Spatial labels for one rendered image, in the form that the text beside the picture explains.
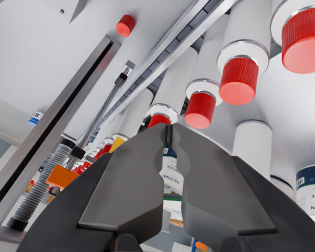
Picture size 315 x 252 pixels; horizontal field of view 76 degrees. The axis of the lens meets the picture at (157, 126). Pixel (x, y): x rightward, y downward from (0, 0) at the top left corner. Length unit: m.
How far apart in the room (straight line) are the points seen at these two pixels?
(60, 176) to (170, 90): 0.23
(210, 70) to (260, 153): 0.30
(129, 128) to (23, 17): 0.44
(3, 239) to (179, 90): 0.36
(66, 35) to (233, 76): 0.53
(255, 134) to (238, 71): 0.35
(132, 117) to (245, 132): 0.28
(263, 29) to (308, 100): 0.29
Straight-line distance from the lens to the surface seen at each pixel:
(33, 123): 1.24
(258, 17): 0.26
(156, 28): 0.50
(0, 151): 8.07
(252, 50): 0.22
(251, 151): 0.52
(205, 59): 0.29
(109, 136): 0.53
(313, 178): 0.73
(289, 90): 0.49
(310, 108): 0.54
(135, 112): 0.51
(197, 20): 0.41
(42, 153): 0.42
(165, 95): 0.34
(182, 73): 0.37
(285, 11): 0.21
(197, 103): 0.25
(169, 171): 0.62
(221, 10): 0.30
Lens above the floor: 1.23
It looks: 30 degrees down
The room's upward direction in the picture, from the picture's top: 158 degrees counter-clockwise
